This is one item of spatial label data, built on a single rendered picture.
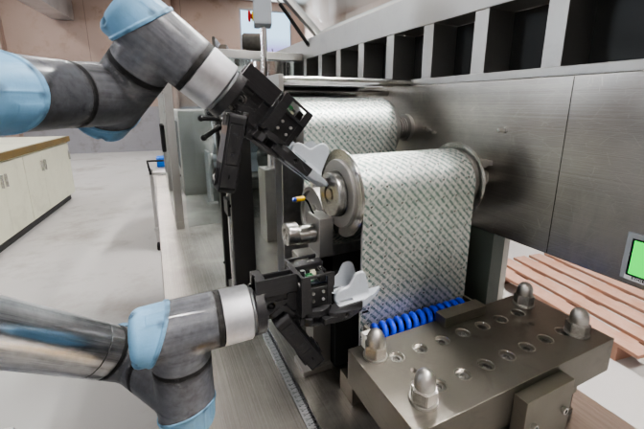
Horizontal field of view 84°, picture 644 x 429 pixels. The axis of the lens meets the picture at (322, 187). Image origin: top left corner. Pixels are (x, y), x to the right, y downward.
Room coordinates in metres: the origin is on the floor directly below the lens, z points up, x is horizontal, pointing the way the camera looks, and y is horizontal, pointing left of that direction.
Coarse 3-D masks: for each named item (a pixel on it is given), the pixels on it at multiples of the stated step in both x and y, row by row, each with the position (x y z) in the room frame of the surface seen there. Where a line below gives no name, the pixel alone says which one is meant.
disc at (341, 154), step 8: (336, 152) 0.59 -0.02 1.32; (344, 152) 0.56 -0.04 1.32; (328, 160) 0.62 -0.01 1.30; (344, 160) 0.56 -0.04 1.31; (352, 160) 0.54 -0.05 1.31; (352, 168) 0.54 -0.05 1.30; (360, 176) 0.52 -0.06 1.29; (360, 184) 0.52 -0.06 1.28; (360, 192) 0.52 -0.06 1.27; (360, 200) 0.52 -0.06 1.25; (360, 208) 0.52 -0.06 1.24; (360, 216) 0.52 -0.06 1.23; (352, 224) 0.54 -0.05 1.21; (360, 224) 0.52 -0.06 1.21; (336, 232) 0.58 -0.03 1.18; (344, 232) 0.56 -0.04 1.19; (352, 232) 0.54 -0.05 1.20
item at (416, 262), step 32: (384, 224) 0.54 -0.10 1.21; (416, 224) 0.57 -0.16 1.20; (448, 224) 0.60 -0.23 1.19; (384, 256) 0.54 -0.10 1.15; (416, 256) 0.57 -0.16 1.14; (448, 256) 0.60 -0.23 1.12; (384, 288) 0.54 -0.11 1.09; (416, 288) 0.57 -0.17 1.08; (448, 288) 0.61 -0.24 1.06; (384, 320) 0.55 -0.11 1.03
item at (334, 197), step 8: (328, 176) 0.57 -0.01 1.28; (336, 176) 0.56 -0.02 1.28; (336, 184) 0.54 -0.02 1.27; (344, 184) 0.55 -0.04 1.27; (320, 192) 0.60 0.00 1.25; (328, 192) 0.57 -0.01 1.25; (336, 192) 0.54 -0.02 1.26; (344, 192) 0.54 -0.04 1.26; (328, 200) 0.58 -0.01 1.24; (336, 200) 0.54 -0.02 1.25; (344, 200) 0.54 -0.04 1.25; (328, 208) 0.57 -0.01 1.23; (336, 208) 0.54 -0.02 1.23; (344, 208) 0.54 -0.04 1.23
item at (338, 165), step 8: (336, 160) 0.58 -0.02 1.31; (328, 168) 0.60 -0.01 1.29; (336, 168) 0.58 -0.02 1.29; (344, 168) 0.55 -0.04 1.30; (472, 168) 0.64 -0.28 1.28; (344, 176) 0.55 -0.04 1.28; (352, 176) 0.54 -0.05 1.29; (352, 184) 0.53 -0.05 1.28; (352, 192) 0.53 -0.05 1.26; (352, 200) 0.53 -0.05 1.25; (352, 208) 0.53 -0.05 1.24; (336, 216) 0.57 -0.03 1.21; (344, 216) 0.55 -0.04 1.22; (352, 216) 0.53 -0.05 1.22; (336, 224) 0.57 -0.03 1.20; (344, 224) 0.55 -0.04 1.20
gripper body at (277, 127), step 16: (240, 80) 0.49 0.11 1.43; (256, 80) 0.51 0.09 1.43; (224, 96) 0.48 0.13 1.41; (256, 96) 0.52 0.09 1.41; (272, 96) 0.52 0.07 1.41; (288, 96) 0.51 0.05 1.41; (256, 112) 0.51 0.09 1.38; (272, 112) 0.50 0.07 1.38; (288, 112) 0.51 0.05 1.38; (256, 128) 0.50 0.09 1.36; (272, 128) 0.50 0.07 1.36; (288, 128) 0.52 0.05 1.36; (256, 144) 0.54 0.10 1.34; (288, 144) 0.52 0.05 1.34
